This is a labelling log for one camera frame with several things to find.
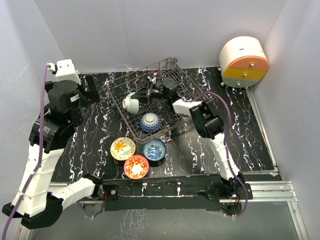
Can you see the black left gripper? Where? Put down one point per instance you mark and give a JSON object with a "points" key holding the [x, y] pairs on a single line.
{"points": [[91, 93]]}

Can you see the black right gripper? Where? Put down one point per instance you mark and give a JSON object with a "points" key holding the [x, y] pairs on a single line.
{"points": [[144, 94]]}

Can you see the green line pattern bowl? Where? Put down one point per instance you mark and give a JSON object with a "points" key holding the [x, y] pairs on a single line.
{"points": [[130, 104]]}

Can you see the red diamond pattern bowl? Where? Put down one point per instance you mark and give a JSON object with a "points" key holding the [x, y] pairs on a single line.
{"points": [[150, 123]]}

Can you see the orange leaf pattern bowl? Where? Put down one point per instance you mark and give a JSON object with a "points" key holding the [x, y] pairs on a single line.
{"points": [[136, 167]]}

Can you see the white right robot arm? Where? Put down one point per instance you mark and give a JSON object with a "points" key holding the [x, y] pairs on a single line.
{"points": [[207, 123]]}

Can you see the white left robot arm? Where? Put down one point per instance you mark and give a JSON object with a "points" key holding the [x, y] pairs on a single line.
{"points": [[35, 204]]}

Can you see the blue rose pattern bowl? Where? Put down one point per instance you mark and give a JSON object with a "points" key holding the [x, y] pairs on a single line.
{"points": [[154, 150]]}

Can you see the yellow flower pattern bowl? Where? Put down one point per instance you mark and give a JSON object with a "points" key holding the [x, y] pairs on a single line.
{"points": [[122, 148]]}

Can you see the round drawer cabinet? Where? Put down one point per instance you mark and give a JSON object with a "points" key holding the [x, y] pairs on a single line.
{"points": [[242, 62]]}

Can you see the grey wire dish rack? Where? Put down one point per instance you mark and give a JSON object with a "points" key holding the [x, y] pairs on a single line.
{"points": [[133, 81]]}

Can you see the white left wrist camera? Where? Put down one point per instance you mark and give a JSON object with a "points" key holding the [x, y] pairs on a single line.
{"points": [[64, 70]]}

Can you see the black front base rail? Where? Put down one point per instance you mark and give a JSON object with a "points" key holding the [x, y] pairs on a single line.
{"points": [[208, 192]]}

